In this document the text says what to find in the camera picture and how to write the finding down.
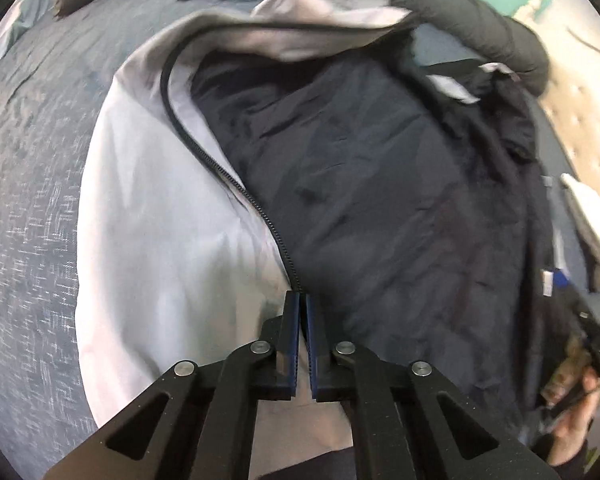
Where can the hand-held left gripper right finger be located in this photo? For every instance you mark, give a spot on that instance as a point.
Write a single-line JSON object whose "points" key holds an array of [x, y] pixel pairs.
{"points": [[314, 350]]}

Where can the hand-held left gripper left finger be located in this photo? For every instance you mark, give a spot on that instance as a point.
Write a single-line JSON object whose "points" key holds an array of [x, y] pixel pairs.
{"points": [[291, 340]]}

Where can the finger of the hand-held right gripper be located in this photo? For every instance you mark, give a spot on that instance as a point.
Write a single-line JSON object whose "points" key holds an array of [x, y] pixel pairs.
{"points": [[562, 282]]}

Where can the light grey zip jacket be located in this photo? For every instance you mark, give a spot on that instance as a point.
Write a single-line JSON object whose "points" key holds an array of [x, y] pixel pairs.
{"points": [[380, 185]]}

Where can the person's right hand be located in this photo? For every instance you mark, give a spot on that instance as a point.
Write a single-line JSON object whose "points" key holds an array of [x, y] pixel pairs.
{"points": [[575, 425]]}

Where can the small white cloth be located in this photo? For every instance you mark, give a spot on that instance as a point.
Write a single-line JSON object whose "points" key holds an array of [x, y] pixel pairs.
{"points": [[580, 195]]}

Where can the cream carved headboard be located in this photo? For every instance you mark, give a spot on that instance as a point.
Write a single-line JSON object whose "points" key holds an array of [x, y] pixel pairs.
{"points": [[580, 85]]}

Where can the blue patterned bed blanket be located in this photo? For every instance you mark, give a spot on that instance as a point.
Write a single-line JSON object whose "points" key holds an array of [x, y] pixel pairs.
{"points": [[30, 160]]}

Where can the light blue pillow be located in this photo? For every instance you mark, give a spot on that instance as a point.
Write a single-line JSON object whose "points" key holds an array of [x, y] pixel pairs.
{"points": [[10, 25]]}

